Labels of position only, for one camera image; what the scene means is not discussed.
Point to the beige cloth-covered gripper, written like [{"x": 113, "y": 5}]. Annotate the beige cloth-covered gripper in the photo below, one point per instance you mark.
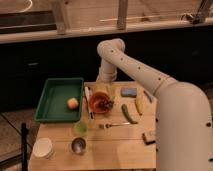
[{"x": 105, "y": 83}]

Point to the dark purple grape bunch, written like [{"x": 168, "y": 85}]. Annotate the dark purple grape bunch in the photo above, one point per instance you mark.
[{"x": 106, "y": 104}]

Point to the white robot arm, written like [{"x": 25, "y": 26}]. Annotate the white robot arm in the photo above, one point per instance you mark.
[{"x": 184, "y": 131}]

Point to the red bowl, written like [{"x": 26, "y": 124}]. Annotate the red bowl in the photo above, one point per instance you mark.
[{"x": 94, "y": 101}]

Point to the blue sponge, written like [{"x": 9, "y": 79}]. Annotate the blue sponge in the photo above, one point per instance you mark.
[{"x": 128, "y": 92}]

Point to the black and white marker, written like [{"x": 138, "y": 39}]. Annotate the black and white marker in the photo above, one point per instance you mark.
[{"x": 87, "y": 94}]

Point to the peach coloured apple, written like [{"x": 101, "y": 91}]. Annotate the peach coloured apple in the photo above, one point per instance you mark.
[{"x": 72, "y": 103}]

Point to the silver fork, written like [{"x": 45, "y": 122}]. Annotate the silver fork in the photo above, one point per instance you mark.
[{"x": 106, "y": 126}]

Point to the green plastic cup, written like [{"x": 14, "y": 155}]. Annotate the green plastic cup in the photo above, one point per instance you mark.
[{"x": 80, "y": 128}]

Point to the green plastic tray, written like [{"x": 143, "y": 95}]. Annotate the green plastic tray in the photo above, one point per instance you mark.
[{"x": 52, "y": 106}]

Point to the brown chocolate bar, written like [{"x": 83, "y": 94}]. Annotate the brown chocolate bar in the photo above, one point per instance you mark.
[{"x": 149, "y": 137}]

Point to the metal cup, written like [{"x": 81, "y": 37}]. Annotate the metal cup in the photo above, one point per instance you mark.
[{"x": 78, "y": 145}]

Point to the white round lid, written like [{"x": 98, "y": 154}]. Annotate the white round lid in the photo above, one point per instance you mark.
[{"x": 43, "y": 148}]

